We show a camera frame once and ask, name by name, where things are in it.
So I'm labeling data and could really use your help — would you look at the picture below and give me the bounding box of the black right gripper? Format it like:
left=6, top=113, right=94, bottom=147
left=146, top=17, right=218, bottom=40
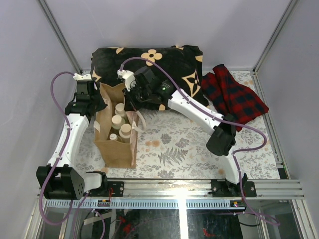
left=122, top=83, right=151, bottom=113

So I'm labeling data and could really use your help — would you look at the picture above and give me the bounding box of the beige bottle wooden cap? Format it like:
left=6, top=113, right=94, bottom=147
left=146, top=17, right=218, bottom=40
left=115, top=103, right=128, bottom=120

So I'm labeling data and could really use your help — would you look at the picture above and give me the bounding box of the green bottle wooden cap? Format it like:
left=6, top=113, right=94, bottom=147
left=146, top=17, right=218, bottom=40
left=111, top=115, right=126, bottom=131

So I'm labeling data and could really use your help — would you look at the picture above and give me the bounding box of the yellow liquid bottle white cap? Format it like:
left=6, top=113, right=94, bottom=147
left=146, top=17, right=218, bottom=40
left=109, top=133, right=118, bottom=141

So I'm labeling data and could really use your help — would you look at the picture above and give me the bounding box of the cream bottle wooden cap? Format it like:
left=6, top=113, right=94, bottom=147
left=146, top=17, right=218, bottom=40
left=119, top=123, right=132, bottom=143

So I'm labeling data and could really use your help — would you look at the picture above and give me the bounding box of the brown jute canvas bag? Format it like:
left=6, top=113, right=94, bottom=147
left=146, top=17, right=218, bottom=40
left=94, top=83, right=142, bottom=169

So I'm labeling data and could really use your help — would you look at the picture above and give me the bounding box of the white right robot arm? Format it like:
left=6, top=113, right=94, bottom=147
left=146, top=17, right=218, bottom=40
left=117, top=67, right=245, bottom=197

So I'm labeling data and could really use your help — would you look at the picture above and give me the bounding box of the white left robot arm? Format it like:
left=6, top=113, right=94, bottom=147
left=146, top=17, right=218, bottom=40
left=36, top=80, right=109, bottom=200

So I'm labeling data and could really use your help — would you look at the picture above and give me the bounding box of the black floral blanket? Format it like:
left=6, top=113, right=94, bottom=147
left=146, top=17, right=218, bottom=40
left=90, top=45, right=209, bottom=107

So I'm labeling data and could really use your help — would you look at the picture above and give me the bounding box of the floral patterned table mat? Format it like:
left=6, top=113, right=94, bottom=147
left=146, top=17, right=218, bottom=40
left=73, top=70, right=281, bottom=180

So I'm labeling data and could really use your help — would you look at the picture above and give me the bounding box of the red black plaid cloth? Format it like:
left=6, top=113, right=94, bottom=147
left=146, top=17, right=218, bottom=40
left=200, top=64, right=269, bottom=124

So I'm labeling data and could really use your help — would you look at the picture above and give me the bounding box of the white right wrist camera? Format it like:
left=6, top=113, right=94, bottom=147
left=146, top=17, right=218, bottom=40
left=117, top=70, right=136, bottom=92

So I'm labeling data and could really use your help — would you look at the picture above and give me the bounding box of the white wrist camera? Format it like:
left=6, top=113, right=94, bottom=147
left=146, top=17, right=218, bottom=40
left=117, top=70, right=136, bottom=92
left=73, top=73, right=92, bottom=81

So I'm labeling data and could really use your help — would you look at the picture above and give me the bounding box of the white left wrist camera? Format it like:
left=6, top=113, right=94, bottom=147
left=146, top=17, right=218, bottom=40
left=73, top=73, right=92, bottom=81

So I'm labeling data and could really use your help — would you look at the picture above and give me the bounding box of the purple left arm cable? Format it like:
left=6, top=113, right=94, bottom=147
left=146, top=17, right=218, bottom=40
left=38, top=71, right=105, bottom=239

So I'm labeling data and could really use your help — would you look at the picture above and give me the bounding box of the aluminium mounting rail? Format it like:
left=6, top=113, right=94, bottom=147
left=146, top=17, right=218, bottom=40
left=108, top=178, right=305, bottom=200

